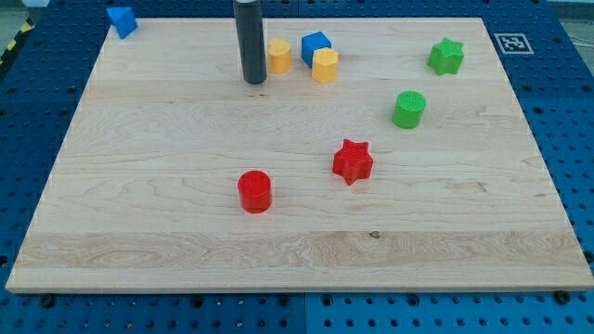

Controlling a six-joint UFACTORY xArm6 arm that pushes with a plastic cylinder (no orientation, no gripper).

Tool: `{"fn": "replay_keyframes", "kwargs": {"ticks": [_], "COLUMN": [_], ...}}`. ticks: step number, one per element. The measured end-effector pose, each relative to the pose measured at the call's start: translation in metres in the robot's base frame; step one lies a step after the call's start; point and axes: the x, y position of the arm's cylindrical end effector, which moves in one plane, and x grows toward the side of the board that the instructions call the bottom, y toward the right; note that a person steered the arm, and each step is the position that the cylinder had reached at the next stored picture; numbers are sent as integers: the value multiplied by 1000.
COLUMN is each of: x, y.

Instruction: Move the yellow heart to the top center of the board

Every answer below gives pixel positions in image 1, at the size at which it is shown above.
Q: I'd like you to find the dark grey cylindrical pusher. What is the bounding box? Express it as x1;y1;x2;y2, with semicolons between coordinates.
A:
233;0;267;84

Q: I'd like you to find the yellow heart block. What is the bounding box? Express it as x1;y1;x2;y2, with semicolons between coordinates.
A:
268;38;292;73

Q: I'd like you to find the wooden board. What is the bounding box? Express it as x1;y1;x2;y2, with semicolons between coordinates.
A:
6;18;593;294

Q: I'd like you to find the blue cube block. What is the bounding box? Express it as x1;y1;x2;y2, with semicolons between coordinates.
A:
301;31;332;68

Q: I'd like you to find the yellow hexagon block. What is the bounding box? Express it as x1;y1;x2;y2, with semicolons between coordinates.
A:
312;47;339;84

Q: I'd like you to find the blue triangle block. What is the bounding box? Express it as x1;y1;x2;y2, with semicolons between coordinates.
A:
106;6;137;39

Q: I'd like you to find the red cylinder block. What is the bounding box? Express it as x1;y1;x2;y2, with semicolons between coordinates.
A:
238;170;273;213

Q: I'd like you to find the red star block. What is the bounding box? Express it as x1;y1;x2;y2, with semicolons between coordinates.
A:
332;139;374;186

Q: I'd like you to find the green cylinder block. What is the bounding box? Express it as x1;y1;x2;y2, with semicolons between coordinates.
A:
392;91;426;129

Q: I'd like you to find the green star block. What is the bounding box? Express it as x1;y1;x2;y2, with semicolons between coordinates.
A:
427;37;465;75

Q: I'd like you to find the white fiducial marker tag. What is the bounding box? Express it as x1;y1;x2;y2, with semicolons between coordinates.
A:
494;32;534;55

